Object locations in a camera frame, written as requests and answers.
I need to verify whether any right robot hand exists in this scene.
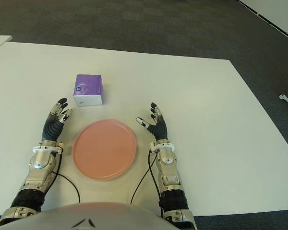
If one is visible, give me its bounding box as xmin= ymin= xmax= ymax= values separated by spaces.
xmin=136 ymin=102 xmax=169 ymax=141

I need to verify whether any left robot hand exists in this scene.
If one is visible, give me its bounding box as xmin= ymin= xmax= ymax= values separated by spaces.
xmin=41 ymin=97 xmax=73 ymax=142

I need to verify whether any purple tissue paper pack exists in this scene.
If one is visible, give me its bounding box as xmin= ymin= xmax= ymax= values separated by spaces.
xmin=72 ymin=74 xmax=104 ymax=107

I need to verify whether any pink round plate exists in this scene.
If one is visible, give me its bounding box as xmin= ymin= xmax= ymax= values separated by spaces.
xmin=72 ymin=119 xmax=137 ymax=181

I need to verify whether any silver robot torso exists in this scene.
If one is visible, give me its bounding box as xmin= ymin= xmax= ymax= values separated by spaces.
xmin=0 ymin=202 xmax=195 ymax=230

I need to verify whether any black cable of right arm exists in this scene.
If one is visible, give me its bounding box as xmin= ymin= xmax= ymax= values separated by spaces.
xmin=130 ymin=148 xmax=164 ymax=216

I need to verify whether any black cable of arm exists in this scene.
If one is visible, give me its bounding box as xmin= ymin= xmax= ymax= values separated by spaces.
xmin=51 ymin=150 xmax=81 ymax=204
xmin=130 ymin=148 xmax=164 ymax=216

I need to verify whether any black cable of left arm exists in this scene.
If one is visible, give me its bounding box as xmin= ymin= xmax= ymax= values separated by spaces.
xmin=51 ymin=150 xmax=81 ymax=204

